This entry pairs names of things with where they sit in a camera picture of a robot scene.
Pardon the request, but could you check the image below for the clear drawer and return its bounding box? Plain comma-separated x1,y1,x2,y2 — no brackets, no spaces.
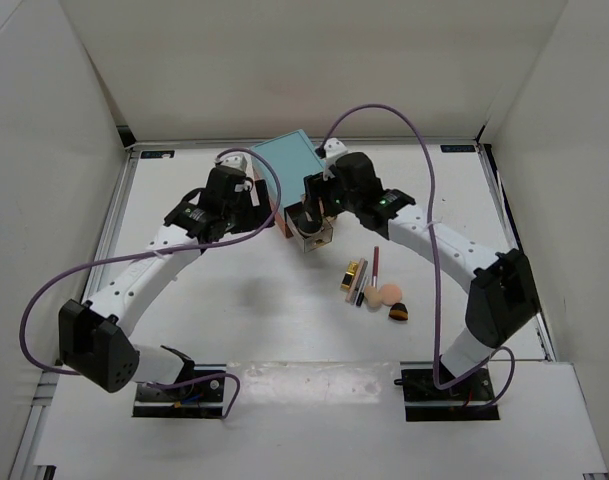
286,211,333,253

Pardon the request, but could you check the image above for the pink makeup pencil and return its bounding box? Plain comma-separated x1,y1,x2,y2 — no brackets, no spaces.
345,258,367,304

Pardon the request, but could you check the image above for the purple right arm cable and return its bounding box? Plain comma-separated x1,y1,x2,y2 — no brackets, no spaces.
315,103,516,414

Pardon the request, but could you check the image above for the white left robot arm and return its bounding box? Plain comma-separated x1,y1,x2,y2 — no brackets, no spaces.
58,165,272,400

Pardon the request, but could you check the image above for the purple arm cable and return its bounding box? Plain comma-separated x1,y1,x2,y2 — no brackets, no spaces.
21,147,283,420
315,103,516,414

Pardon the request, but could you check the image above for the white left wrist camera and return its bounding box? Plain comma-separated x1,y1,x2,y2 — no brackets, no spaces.
215,153,248,172

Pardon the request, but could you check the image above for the black orange kabuki brush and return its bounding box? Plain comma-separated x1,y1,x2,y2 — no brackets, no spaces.
388,302,409,322

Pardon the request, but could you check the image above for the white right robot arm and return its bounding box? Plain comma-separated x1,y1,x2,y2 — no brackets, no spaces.
298,152,541,400

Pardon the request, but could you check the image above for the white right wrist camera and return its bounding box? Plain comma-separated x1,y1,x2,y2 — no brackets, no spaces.
315,138,348,160

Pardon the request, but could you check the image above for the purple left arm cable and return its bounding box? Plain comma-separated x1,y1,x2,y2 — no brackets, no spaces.
21,147,283,420

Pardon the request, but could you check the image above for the silver black eyeliner pen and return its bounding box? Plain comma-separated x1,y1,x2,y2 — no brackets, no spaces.
355,261,375,307

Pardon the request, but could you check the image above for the gold black lipstick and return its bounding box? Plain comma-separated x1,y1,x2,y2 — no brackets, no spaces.
340,261,359,291

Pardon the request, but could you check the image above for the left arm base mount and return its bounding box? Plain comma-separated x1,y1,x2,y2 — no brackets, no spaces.
132,364,227,419

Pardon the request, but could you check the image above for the black round jar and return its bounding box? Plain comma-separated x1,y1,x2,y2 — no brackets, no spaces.
296,212,323,236

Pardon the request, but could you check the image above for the peach makeup sponge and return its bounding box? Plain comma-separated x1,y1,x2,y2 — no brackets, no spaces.
364,284,403,311

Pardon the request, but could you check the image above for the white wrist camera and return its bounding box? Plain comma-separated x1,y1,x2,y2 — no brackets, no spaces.
315,138,348,160
215,153,248,172

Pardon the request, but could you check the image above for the teal and orange drawer box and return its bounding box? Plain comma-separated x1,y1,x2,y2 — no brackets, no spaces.
251,130,324,239

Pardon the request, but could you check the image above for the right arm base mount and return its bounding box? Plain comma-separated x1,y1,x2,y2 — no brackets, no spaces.
394,368,500,422

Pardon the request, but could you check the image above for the red lip gloss stick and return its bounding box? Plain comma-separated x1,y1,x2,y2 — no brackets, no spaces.
371,245,380,285

